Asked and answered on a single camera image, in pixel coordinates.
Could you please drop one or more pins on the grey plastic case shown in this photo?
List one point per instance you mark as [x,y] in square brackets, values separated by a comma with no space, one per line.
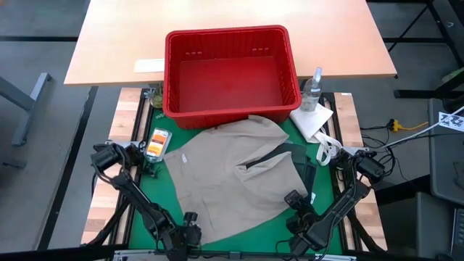
[447,174]

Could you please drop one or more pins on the black table base bar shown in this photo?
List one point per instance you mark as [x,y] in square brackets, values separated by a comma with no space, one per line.
[54,214]

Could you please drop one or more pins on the dark green garment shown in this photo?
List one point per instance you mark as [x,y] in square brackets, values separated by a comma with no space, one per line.
[297,156]

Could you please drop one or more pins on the white printed tag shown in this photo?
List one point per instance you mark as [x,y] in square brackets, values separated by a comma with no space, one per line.
[451,121]

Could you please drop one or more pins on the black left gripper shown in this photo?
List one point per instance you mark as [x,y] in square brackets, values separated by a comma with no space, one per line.
[181,239]

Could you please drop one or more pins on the dark blue jeans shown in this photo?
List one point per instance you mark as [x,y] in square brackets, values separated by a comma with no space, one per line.
[312,181]

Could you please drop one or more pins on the white power strip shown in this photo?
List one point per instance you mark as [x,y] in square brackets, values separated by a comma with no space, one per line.
[353,149]

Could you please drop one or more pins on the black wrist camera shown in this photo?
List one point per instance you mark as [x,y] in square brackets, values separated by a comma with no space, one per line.
[295,199]
[190,218]

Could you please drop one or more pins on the black metal desk frame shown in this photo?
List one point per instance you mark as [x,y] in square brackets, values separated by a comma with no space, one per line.
[417,40]

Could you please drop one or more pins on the clear plastic spray bottle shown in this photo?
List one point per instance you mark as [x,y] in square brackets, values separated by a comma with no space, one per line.
[310,92]

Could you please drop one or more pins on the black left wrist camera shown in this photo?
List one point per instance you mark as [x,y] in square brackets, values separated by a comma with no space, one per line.
[190,218]

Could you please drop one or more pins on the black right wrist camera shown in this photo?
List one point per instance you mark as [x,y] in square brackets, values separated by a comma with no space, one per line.
[295,199]

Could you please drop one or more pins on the beige trousers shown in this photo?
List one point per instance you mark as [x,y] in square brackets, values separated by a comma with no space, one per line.
[224,181]

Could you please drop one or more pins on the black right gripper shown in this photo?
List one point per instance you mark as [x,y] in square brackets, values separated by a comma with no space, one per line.
[303,225]

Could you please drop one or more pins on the white cloth tote bag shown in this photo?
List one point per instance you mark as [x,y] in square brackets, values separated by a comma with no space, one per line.
[311,121]

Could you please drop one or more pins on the red plastic laundry basket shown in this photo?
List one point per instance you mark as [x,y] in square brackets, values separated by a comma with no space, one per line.
[232,83]

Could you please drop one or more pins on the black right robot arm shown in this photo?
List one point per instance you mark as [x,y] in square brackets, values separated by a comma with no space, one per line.
[348,197]

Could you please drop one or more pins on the light wood table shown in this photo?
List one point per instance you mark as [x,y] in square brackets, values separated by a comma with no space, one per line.
[127,43]

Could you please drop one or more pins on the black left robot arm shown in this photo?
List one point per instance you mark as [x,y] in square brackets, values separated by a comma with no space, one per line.
[123,181]

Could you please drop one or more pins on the black metal rig frame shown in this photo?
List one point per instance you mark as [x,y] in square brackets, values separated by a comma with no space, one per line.
[125,217]

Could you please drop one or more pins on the grey metal table leg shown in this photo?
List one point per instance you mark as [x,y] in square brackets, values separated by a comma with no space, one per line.
[30,108]

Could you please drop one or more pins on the wipes packet with orange label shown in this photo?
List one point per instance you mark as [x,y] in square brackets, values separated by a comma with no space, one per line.
[157,145]

